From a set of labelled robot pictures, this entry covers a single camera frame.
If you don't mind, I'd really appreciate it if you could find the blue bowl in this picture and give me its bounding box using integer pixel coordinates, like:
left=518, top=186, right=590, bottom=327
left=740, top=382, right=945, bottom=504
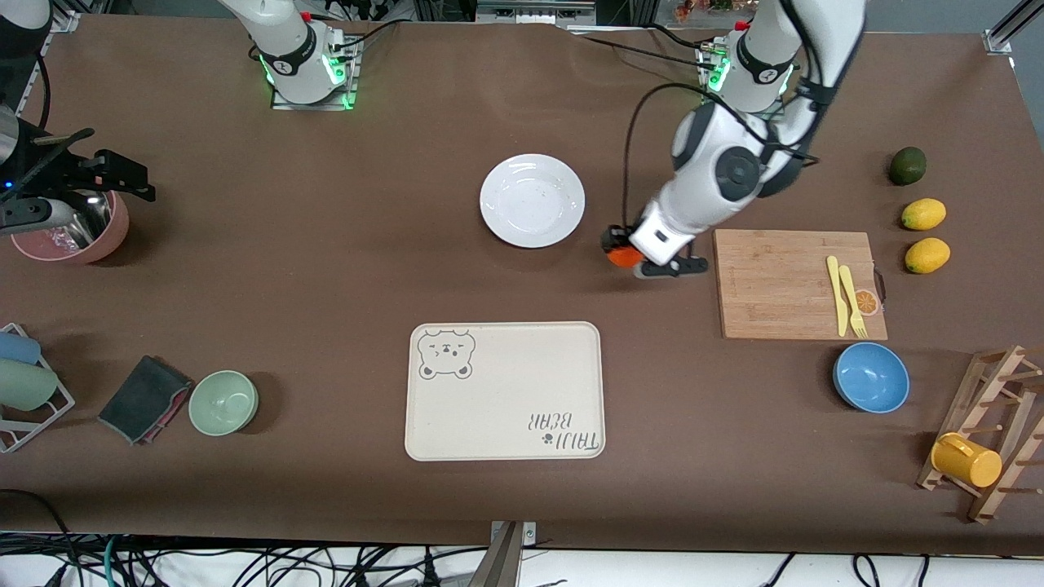
left=833, top=342, right=911, bottom=414

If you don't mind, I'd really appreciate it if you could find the yellow mug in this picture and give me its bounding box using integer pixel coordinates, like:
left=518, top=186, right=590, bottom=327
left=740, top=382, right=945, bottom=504
left=931, top=432, right=1003, bottom=489

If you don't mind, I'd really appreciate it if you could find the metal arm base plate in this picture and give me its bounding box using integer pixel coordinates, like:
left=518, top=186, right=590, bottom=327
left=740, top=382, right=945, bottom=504
left=271, top=37, right=360, bottom=111
left=697, top=41, right=788, bottom=115

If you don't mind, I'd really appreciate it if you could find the pale green bowl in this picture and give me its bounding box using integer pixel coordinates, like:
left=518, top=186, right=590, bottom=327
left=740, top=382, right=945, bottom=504
left=188, top=370, right=259, bottom=437

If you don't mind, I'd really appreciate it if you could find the brown table cover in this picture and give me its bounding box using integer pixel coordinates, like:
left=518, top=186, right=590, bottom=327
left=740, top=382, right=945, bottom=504
left=0, top=12, right=1044, bottom=557

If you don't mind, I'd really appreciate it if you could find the green avocado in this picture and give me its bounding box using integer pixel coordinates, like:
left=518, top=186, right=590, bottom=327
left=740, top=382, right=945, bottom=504
left=888, top=147, right=928, bottom=187

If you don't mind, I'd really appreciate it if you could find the white wire cup rack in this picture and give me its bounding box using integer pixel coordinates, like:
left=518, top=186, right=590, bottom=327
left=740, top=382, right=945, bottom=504
left=0, top=323, right=76, bottom=454

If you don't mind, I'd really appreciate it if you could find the wooden peg rack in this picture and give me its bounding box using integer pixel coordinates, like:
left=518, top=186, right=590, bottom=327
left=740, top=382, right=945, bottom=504
left=916, top=345, right=1044, bottom=524

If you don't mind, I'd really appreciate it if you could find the cream bear print tray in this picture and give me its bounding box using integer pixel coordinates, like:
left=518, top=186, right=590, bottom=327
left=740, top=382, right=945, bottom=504
left=405, top=321, right=606, bottom=462

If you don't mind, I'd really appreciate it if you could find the blue cup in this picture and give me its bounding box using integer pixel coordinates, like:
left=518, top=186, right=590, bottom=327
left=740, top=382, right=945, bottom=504
left=0, top=332, right=42, bottom=365

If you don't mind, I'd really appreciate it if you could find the pink bowl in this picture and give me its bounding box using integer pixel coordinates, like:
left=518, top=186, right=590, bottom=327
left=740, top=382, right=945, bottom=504
left=10, top=192, right=130, bottom=264

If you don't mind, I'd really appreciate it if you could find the pale green cup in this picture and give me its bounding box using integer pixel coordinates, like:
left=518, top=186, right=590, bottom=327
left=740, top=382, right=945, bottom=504
left=0, top=359, right=60, bottom=412

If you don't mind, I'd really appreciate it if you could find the metal scoop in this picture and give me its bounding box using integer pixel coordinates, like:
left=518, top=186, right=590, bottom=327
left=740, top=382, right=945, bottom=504
left=51, top=194, right=113, bottom=249

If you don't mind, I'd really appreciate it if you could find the wooden cutting board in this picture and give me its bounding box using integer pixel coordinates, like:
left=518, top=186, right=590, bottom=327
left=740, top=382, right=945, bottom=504
left=714, top=229, right=889, bottom=341

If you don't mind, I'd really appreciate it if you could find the dark grey folded cloth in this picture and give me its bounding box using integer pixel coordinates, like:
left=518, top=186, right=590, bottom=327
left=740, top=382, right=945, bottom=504
left=98, top=355, right=195, bottom=446

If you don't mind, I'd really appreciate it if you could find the yellow plastic knife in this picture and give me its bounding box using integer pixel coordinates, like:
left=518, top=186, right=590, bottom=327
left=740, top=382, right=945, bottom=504
left=826, top=255, right=850, bottom=338

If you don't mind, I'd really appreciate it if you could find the yellow plastic fork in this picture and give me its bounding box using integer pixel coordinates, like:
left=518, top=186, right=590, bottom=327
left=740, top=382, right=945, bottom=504
left=839, top=265, right=869, bottom=339

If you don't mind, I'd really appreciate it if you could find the white round plate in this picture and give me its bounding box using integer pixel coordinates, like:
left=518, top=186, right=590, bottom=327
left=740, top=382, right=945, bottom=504
left=480, top=154, right=586, bottom=249

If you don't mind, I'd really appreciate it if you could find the yellow lemon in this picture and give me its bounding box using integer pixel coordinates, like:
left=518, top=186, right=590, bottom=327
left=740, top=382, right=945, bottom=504
left=901, top=198, right=948, bottom=232
left=905, top=237, right=952, bottom=275

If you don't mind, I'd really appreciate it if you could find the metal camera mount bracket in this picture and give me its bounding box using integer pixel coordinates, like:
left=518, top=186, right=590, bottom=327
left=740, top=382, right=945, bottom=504
left=469, top=520, right=537, bottom=587

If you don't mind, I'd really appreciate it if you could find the silver aluminium frame rail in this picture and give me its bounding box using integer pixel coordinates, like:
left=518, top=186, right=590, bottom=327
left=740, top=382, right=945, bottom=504
left=477, top=0, right=596, bottom=25

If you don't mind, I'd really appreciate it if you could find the pink folded cloth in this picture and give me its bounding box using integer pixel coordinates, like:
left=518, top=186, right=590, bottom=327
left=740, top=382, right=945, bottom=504
left=139, top=379, right=195, bottom=445

